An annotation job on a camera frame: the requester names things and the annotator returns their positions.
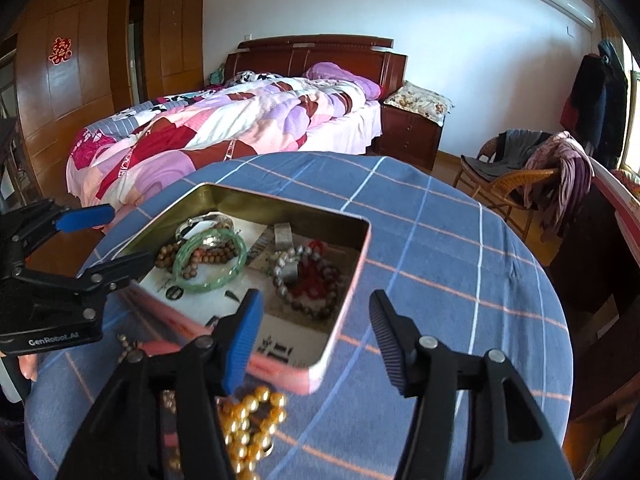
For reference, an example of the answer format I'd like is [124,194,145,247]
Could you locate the brown wooden bead necklace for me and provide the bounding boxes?
[153,231,241,281]

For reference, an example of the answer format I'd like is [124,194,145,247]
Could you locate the golden yellow bead necklace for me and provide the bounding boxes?
[214,384,290,480]

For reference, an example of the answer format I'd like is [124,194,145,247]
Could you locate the wicker armchair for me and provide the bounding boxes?
[452,155,559,242]

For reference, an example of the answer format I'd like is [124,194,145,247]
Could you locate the dark wooden nightstand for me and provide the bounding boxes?
[372,105,442,170]

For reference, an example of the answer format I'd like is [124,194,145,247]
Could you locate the blue plaid tablecloth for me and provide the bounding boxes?
[24,150,574,480]

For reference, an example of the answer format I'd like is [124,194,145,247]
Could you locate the cream pearl bead necklace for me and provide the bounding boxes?
[116,332,147,363]

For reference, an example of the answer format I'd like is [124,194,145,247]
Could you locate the dark hanging coats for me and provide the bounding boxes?
[560,39,628,169]

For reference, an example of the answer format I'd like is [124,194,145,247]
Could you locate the silver metal bangle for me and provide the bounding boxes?
[175,211,234,242]

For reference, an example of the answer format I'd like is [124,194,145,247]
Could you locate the brown wooden wardrobe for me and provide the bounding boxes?
[14,0,204,198]

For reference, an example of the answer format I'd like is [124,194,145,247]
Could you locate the dark purple bead bracelet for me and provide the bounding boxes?
[271,244,346,322]

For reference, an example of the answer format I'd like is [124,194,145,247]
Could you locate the bed with wooden headboard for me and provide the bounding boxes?
[65,35,407,212]

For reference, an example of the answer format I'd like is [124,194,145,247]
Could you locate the green jade bangle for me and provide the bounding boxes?
[171,229,247,294]

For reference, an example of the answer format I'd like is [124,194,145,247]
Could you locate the purple striped cloth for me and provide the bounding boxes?
[524,131,594,236]

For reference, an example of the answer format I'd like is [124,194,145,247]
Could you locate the floral cushion on nightstand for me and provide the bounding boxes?
[384,80,454,127]

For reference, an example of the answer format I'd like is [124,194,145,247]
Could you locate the purple pillow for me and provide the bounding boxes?
[304,62,382,101]

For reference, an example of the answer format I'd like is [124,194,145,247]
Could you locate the printed paper leaflet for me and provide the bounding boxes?
[136,218,331,368]

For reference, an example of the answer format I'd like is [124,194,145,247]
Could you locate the grey garment on chair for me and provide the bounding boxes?
[461,129,551,182]

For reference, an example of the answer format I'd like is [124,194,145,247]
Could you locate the red tassel round pendant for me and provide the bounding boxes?
[288,240,340,300]

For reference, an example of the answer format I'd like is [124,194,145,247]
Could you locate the red double happiness decoration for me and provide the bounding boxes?
[48,37,73,66]

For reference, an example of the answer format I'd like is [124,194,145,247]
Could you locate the pink rectangular tin box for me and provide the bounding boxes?
[118,182,371,394]

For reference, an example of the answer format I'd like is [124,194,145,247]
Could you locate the pink patchwork quilt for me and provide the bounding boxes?
[65,70,380,210]

